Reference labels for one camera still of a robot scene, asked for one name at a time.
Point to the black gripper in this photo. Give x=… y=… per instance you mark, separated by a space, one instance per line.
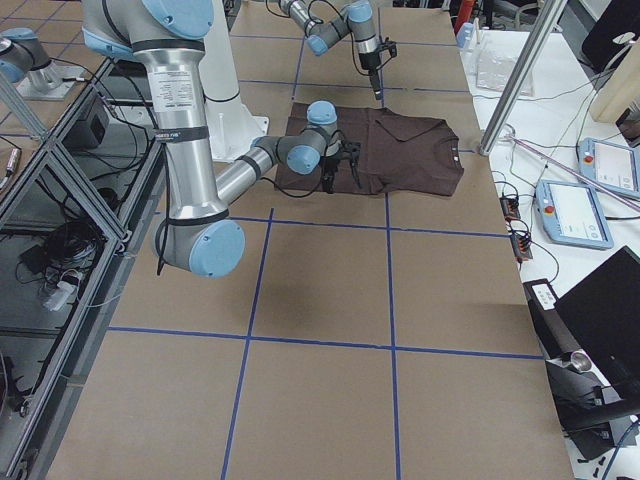
x=330 y=165
x=369 y=62

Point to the dark brown t-shirt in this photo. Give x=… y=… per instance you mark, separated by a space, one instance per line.
x=396 y=153

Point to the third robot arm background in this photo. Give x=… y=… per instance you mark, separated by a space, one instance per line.
x=28 y=66

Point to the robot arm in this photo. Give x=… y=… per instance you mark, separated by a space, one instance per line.
x=355 y=20
x=168 y=39

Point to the blue cup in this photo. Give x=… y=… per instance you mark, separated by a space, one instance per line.
x=465 y=35

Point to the red cylinder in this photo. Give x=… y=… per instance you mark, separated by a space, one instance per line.
x=464 y=13

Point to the clear plastic bag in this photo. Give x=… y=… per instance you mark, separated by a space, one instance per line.
x=493 y=69

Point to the orange electronics board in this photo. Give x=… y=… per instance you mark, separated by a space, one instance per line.
x=510 y=208

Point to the near teach pendant tablet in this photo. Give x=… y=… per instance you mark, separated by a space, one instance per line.
x=572 y=215

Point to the teach pendant tablet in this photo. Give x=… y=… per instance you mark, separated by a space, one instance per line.
x=572 y=215
x=615 y=166

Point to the far teach pendant tablet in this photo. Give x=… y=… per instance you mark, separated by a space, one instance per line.
x=615 y=166

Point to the black box with label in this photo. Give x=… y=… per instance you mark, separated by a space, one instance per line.
x=552 y=332

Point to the black monitor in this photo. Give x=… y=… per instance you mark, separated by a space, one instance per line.
x=602 y=314

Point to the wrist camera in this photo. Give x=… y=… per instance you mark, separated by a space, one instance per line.
x=387 y=45

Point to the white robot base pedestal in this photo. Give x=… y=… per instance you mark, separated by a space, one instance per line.
x=231 y=125

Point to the aluminium frame post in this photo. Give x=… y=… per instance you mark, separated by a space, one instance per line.
x=535 y=42

